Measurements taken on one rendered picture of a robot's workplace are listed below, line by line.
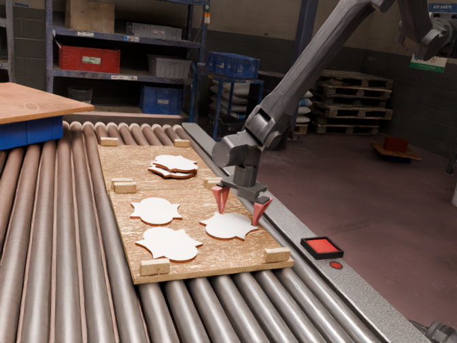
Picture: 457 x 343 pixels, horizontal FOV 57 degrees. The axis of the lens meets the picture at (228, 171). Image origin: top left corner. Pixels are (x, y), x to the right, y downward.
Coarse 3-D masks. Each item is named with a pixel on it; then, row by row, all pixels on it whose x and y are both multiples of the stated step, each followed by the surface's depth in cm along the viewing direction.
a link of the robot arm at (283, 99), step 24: (360, 0) 82; (384, 0) 80; (336, 24) 85; (312, 48) 88; (336, 48) 88; (288, 72) 91; (312, 72) 89; (288, 96) 91; (264, 120) 95; (288, 120) 96
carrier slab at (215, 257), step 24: (144, 192) 117; (168, 192) 119; (192, 192) 121; (120, 216) 102; (192, 216) 107; (216, 240) 97; (240, 240) 98; (264, 240) 100; (192, 264) 86; (216, 264) 87; (240, 264) 88; (264, 264) 90; (288, 264) 92
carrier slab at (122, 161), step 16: (112, 160) 138; (128, 160) 140; (144, 160) 142; (192, 160) 148; (112, 176) 125; (128, 176) 126; (144, 176) 128; (160, 176) 130; (192, 176) 133; (208, 176) 135
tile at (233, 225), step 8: (216, 216) 106; (224, 216) 107; (232, 216) 108; (240, 216) 108; (200, 224) 103; (208, 224) 102; (216, 224) 103; (224, 224) 103; (232, 224) 104; (240, 224) 104; (248, 224) 105; (208, 232) 98; (216, 232) 99; (224, 232) 99; (232, 232) 100; (240, 232) 100; (248, 232) 101; (224, 240) 97
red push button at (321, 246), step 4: (308, 240) 104; (312, 240) 104; (316, 240) 104; (320, 240) 105; (324, 240) 105; (312, 244) 102; (316, 244) 102; (320, 244) 103; (324, 244) 103; (328, 244) 103; (316, 248) 101; (320, 248) 101; (324, 248) 101; (328, 248) 101; (332, 248) 102
